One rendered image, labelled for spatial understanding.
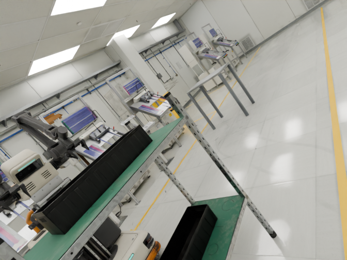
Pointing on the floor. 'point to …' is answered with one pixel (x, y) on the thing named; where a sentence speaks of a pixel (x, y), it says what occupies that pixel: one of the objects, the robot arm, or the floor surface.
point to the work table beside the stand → (226, 87)
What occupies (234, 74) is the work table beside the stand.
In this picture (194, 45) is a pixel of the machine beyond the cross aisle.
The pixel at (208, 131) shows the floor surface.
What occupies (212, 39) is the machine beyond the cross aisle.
